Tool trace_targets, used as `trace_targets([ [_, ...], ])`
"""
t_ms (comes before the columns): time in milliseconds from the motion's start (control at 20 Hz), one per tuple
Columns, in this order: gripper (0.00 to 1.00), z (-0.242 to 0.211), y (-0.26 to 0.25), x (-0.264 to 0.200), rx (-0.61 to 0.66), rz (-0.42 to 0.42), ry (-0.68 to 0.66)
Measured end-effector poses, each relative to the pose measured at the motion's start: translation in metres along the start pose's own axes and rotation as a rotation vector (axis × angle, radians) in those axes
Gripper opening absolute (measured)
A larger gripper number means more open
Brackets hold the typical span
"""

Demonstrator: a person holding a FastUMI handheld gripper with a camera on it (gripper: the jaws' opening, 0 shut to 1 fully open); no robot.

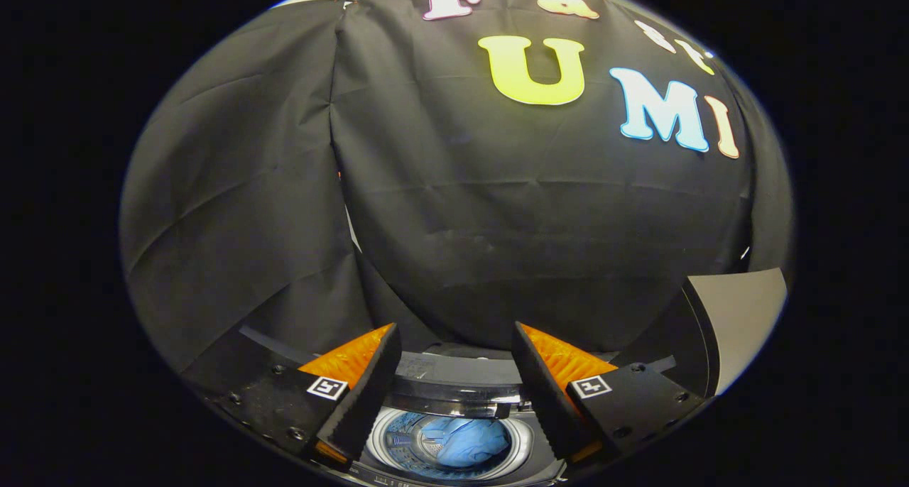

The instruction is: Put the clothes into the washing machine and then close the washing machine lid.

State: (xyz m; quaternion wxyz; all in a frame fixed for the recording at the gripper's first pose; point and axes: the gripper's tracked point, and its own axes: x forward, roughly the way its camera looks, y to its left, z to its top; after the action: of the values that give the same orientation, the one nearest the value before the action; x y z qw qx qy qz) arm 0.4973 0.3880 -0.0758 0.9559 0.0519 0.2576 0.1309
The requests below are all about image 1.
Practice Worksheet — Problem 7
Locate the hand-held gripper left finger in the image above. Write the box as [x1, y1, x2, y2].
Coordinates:
[213, 323, 403, 474]

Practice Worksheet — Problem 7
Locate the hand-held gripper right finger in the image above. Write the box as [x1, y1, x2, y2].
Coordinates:
[511, 322, 711, 468]

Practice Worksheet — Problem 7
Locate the light blue polo shirt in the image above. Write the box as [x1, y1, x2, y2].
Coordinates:
[419, 417, 511, 468]

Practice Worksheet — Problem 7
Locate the black backdrop cloth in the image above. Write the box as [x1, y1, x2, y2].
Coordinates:
[119, 0, 795, 374]

